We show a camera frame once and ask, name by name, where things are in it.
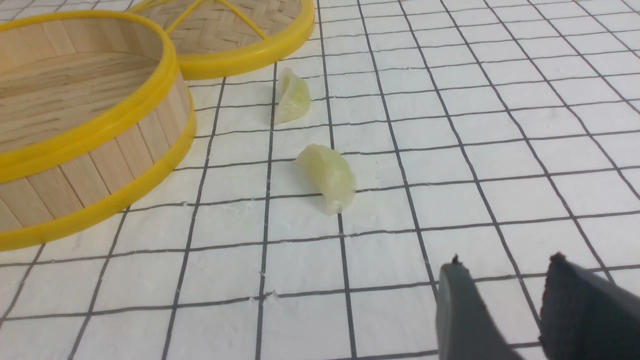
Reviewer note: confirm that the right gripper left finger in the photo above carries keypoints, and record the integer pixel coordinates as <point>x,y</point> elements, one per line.
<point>465,329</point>

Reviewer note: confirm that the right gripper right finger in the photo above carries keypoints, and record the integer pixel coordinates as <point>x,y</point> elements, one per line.
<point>586,317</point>

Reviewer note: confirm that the pale green dumpling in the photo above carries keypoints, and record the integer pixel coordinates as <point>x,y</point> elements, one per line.
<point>331,174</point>
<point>295,99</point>

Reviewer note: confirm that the woven bamboo steamer lid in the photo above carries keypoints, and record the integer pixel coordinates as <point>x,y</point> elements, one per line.
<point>221,38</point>

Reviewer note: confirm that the bamboo steamer tray yellow rim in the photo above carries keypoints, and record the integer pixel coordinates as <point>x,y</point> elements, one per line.
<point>95,114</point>

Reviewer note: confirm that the white grid tablecloth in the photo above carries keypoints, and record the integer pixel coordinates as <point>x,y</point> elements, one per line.
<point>501,131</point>

